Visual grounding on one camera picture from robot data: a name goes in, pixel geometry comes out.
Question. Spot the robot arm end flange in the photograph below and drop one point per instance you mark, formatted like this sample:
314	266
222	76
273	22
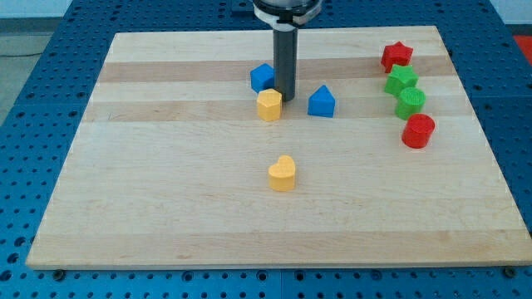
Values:
288	13

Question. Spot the yellow hexagon block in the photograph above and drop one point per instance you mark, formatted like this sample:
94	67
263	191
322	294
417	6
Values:
269	105

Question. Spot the blue triangle block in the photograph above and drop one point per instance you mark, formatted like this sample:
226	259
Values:
322	103

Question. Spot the yellow heart block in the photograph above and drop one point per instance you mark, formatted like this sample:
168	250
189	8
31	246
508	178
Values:
282	174

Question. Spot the blue cube block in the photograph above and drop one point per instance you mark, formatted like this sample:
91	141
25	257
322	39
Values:
262	78

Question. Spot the wooden board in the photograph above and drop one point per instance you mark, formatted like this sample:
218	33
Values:
169	166

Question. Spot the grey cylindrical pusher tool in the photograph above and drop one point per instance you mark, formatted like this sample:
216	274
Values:
285	48

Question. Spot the red cylinder block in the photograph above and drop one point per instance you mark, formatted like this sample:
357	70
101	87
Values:
418	130

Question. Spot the green star block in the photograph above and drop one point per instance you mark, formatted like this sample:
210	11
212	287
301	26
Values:
399	78

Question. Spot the green cylinder block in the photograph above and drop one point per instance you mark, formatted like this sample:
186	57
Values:
410	101

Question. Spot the red star block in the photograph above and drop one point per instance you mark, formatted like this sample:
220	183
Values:
396	54

